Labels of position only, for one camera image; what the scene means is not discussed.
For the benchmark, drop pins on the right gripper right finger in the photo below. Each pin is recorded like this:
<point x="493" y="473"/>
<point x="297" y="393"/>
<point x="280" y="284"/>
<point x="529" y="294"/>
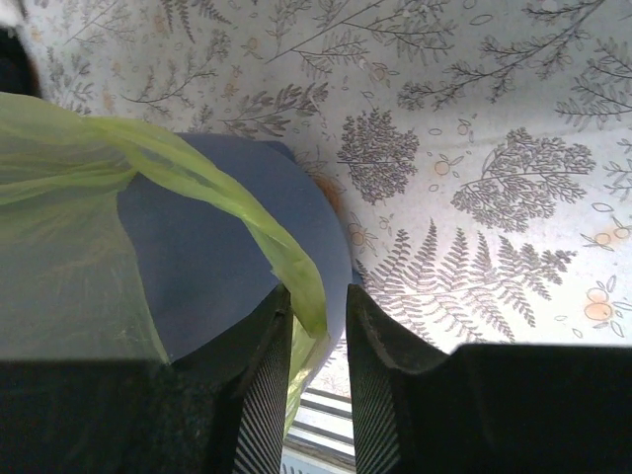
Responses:
<point x="485" y="408"/>

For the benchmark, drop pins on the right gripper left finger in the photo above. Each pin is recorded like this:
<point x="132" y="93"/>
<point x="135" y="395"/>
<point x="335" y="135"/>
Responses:
<point x="220" y="409"/>

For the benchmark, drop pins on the blue plastic trash bin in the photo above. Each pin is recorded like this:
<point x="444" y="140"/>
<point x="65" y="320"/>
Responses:
<point x="201" y="269"/>

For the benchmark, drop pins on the green plastic trash bag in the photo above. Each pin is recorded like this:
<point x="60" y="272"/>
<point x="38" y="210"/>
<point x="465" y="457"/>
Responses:
<point x="70" y="281"/>

